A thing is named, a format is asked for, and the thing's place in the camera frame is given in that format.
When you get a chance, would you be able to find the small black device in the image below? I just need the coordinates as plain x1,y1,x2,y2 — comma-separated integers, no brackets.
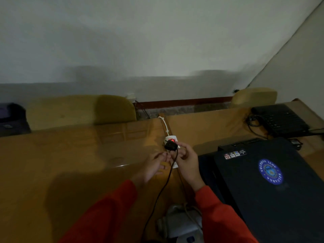
289,138,303,151

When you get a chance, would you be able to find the white power strip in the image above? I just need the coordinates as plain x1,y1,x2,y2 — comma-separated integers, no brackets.
164,136,181,169

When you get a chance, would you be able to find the black power cable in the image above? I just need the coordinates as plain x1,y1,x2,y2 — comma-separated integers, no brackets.
140,149,179,243

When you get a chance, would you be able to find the person's left forearm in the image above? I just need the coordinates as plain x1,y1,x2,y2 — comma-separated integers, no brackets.
59,176,146,243

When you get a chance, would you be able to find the person's right hand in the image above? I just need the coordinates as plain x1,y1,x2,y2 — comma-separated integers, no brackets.
170,142,206,192

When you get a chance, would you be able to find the person's right forearm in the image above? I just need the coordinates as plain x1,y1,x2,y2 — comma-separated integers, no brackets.
194,184,259,243

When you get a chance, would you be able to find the wide yellow chair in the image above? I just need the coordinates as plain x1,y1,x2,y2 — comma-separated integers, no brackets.
26,95,137,131

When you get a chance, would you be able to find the white power adapter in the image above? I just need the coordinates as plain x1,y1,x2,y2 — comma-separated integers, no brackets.
156,205,204,243

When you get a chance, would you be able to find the black coiled cable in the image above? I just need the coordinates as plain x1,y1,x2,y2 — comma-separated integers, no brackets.
246,114,269,139

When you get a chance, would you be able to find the small yellow chair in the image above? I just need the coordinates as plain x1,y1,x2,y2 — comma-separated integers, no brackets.
231,88,278,108

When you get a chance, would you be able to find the black keyboard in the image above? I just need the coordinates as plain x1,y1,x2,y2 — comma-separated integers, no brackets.
251,104,310,138

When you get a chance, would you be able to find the person's left hand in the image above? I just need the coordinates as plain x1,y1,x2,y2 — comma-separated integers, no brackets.
137,151,171,182

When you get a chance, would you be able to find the black laptop with round sticker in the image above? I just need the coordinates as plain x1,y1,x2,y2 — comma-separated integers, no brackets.
198,138,324,243

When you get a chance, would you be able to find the black bag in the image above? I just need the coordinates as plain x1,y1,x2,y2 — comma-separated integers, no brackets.
0,103,31,137

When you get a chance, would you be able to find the white power strip cable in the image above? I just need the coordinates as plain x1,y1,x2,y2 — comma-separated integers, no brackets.
158,116,169,137

